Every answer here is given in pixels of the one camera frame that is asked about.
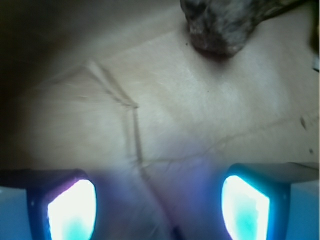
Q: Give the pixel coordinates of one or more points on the brown driftwood piece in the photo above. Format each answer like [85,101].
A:
[223,27]

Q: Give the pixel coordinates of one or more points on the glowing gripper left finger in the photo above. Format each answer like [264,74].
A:
[59,204]

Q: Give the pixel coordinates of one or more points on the brown paper bag tray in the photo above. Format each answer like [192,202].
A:
[115,87]

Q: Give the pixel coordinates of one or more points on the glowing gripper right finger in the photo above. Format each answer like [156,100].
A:
[272,201]

